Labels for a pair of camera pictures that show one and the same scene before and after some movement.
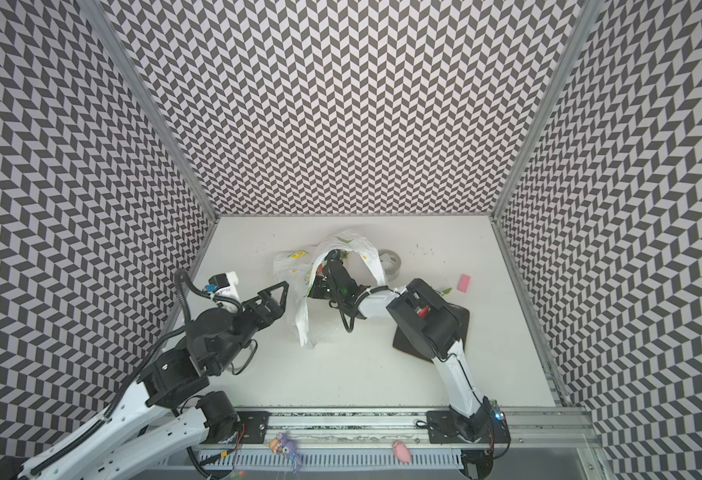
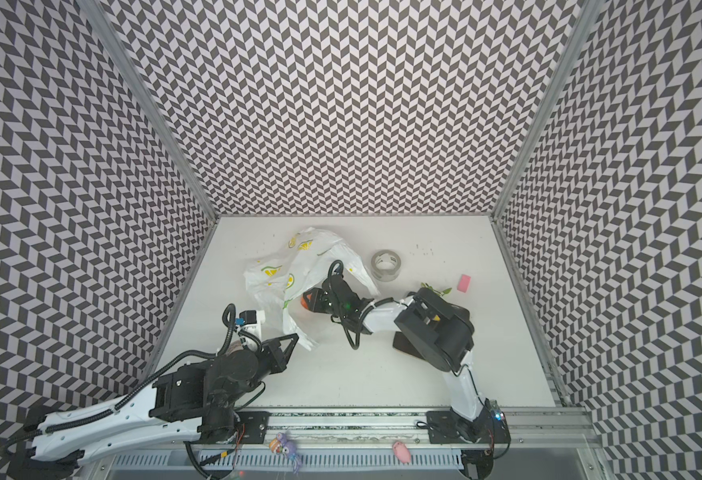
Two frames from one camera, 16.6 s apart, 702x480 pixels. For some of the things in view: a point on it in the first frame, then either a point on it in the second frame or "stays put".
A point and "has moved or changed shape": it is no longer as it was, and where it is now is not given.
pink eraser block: x=463 y=283 stays put
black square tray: x=404 y=343 stays put
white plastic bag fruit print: x=295 y=270 has moved or changed shape
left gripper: x=275 y=311 → x=272 y=352
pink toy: x=401 y=451 stays put
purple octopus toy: x=282 y=445 stays put
